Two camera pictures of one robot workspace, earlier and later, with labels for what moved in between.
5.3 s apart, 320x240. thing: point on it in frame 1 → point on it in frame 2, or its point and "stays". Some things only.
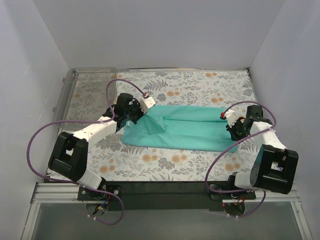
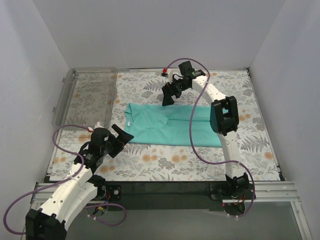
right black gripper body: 233,131 → 169,90
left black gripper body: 136,114 → 116,144
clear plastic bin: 82,96 stays
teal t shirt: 183,127 stays
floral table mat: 213,91 stays
